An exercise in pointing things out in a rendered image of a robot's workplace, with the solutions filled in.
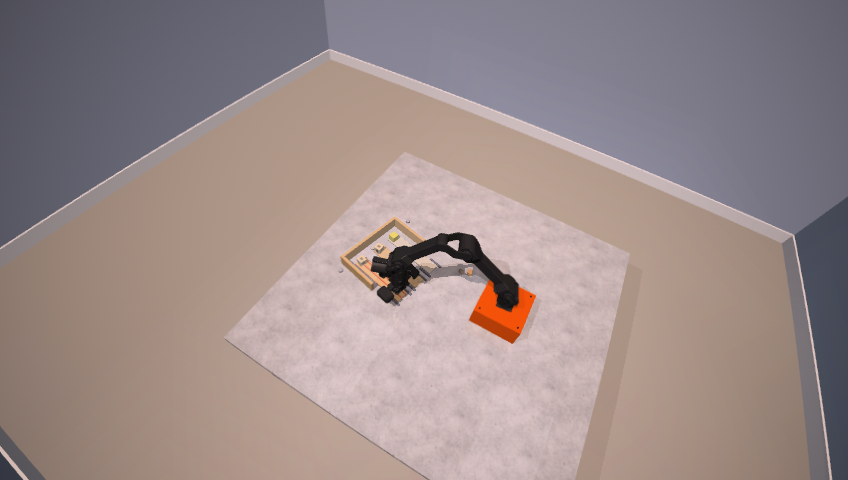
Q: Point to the orange strip with red stripes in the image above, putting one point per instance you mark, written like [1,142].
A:
[384,282]

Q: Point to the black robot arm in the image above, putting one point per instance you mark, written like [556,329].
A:
[400,262]

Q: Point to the tan flat wooden plank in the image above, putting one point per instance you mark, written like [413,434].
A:
[415,282]

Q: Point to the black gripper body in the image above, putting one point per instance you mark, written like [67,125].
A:
[385,293]

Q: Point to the beige flat strip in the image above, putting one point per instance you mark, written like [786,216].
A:
[426,264]

